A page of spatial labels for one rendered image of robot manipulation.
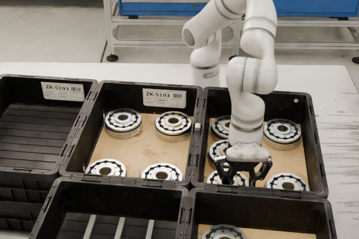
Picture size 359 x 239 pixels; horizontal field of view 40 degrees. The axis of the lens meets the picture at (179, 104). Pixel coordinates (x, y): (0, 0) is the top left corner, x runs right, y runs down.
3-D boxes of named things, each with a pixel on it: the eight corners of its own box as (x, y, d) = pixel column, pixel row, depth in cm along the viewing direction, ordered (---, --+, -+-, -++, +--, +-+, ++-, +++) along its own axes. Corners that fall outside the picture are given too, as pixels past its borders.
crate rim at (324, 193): (203, 92, 141) (203, 85, 140) (309, 99, 139) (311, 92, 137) (189, 193, 109) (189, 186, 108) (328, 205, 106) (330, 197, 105)
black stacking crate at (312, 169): (202, 119, 147) (203, 87, 140) (304, 126, 144) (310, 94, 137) (189, 222, 115) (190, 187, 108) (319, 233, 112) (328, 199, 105)
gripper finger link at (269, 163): (269, 162, 112) (256, 179, 115) (275, 165, 112) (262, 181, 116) (267, 154, 114) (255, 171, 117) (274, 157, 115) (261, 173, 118)
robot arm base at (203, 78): (194, 96, 173) (190, 55, 163) (220, 95, 172) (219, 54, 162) (193, 112, 166) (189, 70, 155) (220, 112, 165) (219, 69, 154)
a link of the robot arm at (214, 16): (212, -10, 129) (239, -22, 134) (174, 30, 153) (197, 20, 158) (231, 20, 129) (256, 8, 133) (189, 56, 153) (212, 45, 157)
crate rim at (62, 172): (100, 86, 144) (100, 79, 143) (203, 92, 141) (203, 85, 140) (57, 183, 112) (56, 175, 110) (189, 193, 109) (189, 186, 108)
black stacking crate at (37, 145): (8, 106, 152) (0, 74, 146) (102, 112, 150) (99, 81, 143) (-55, 200, 120) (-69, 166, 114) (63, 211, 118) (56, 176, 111)
